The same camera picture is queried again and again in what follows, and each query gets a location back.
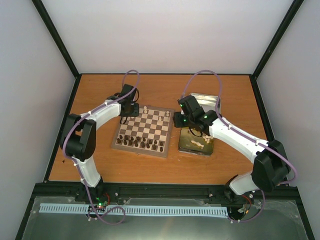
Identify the purple cable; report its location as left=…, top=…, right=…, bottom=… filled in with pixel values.
left=181, top=69, right=298, bottom=223
left=62, top=69, right=140, bottom=225

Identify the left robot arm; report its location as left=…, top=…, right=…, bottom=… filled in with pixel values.
left=60, top=84, right=140, bottom=202

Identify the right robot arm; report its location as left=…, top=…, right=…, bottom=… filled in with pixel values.
left=173, top=95, right=291, bottom=195

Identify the green lit circuit board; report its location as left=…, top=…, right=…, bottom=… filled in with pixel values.
left=95, top=193, right=111, bottom=208

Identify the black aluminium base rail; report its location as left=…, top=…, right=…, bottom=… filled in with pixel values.
left=32, top=182, right=301, bottom=208

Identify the black frame post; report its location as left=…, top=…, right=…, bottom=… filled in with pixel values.
left=31, top=0, right=81, bottom=80
left=252, top=0, right=305, bottom=80

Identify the gold tin box base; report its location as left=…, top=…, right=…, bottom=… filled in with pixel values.
left=178, top=127, right=214, bottom=156

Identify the wooden chess board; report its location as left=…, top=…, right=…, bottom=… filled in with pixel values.
left=111, top=105, right=175, bottom=158

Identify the silver tin lid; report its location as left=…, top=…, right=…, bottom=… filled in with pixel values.
left=179, top=93, right=221, bottom=121

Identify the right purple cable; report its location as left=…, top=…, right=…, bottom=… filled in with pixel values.
left=181, top=69, right=298, bottom=223

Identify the light blue cable duct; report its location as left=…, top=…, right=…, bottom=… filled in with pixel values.
left=38, top=203, right=228, bottom=218

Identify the black frame post right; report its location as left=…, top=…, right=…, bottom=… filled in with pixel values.
left=252, top=0, right=305, bottom=80

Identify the black frame post left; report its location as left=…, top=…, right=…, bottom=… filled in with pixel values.
left=31, top=0, right=81, bottom=80

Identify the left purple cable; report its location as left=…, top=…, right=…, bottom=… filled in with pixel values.
left=62, top=69, right=140, bottom=225

